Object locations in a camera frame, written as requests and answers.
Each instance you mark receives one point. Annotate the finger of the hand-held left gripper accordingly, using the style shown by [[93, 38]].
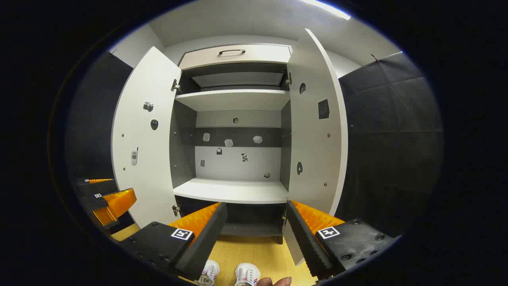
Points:
[[97, 186], [117, 202]]

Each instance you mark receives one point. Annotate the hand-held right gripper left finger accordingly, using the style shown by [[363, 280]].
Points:
[[206, 238]]

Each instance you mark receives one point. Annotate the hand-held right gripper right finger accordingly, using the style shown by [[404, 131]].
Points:
[[303, 238]]

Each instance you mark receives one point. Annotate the white shoe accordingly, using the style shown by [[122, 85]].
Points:
[[247, 275], [208, 273]]

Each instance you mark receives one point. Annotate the white shoe cabinet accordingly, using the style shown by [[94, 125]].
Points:
[[238, 163]]

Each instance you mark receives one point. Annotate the metal door hinge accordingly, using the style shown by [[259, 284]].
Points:
[[176, 210], [289, 78], [175, 85]]

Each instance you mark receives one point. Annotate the white cabinet drawer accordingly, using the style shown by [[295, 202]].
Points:
[[254, 55]]

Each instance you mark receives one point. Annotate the ceiling light strip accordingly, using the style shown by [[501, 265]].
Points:
[[327, 8]]

